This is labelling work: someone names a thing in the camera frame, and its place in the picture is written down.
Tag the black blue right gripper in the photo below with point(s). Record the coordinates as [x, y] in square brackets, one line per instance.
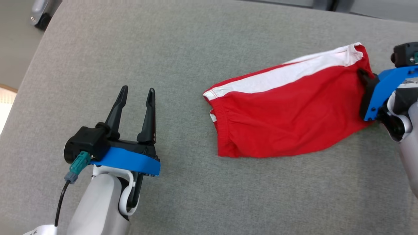
[380, 91]

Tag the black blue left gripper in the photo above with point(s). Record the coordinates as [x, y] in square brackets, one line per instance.
[130, 160]

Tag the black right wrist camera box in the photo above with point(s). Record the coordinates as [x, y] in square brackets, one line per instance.
[403, 54]

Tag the grey black caster wheel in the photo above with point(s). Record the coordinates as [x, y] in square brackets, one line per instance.
[40, 13]

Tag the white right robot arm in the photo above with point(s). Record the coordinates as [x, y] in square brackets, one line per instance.
[411, 147]

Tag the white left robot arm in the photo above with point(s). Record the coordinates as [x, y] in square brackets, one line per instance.
[98, 202]

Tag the red shorts white label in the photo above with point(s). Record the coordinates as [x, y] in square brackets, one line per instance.
[287, 111]

